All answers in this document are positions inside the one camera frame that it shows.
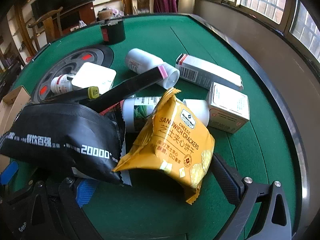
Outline black marker with green cap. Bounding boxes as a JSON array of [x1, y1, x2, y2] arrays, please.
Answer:
[[47, 86, 100, 104]]

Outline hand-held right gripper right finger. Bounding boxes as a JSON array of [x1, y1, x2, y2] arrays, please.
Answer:
[[212, 152, 304, 240]]

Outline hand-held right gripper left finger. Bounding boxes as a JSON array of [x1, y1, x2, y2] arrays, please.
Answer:
[[59, 177, 101, 240]]

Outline wall shelves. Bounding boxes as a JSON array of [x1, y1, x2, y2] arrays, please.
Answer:
[[0, 2, 33, 68]]

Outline yellow cracker packet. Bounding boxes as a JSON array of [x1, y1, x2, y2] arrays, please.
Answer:
[[112, 87, 215, 205]]

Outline black marker with pink caps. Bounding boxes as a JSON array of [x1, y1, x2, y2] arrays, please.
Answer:
[[90, 64, 168, 114]]

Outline round grey control panel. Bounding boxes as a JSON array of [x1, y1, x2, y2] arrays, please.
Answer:
[[30, 44, 114, 103]]

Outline white bottle with red label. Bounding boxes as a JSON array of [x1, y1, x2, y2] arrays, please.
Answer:
[[50, 74, 75, 94]]

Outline small grey medicine box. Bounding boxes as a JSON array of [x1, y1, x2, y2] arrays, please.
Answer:
[[206, 82, 250, 133]]

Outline pile of clothes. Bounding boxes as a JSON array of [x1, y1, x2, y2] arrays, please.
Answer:
[[99, 6, 124, 18]]

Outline black canister with tan cap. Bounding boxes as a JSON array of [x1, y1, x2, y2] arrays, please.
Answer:
[[96, 9, 125, 45]]

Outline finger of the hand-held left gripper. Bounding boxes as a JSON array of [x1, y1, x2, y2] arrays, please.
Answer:
[[7, 179, 61, 213], [0, 160, 20, 188]]

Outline window with metal bars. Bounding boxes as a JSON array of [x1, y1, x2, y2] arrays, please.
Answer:
[[200, 0, 320, 63]]

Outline cardboard box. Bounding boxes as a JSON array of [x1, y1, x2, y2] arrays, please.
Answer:
[[0, 85, 32, 172]]

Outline wooden television cabinet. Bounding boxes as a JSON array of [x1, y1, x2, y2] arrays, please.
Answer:
[[60, 2, 97, 34]]

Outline black snack packet white print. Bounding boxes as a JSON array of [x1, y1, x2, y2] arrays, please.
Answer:
[[0, 102, 132, 187]]

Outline white plastic bottle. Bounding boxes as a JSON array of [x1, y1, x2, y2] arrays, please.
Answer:
[[124, 48, 180, 90], [121, 96, 210, 133]]

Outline long grey glue box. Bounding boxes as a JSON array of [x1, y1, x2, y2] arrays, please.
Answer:
[[175, 53, 244, 91]]

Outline white charger adapter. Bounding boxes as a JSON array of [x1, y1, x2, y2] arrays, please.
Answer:
[[71, 62, 117, 95]]

